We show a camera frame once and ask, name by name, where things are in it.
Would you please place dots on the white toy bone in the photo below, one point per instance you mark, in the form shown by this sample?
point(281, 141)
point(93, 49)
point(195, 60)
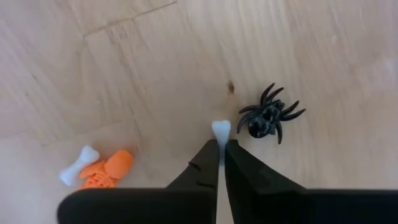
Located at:
point(79, 165)
point(221, 130)

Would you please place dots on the orange toy skeleton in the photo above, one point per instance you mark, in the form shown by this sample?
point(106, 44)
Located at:
point(118, 163)

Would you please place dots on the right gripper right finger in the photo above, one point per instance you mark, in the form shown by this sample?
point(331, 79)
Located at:
point(264, 202)

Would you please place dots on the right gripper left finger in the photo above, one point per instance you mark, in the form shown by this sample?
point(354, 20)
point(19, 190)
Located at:
point(186, 205)

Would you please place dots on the black toy spider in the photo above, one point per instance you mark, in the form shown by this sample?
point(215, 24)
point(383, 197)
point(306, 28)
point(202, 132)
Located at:
point(262, 121)

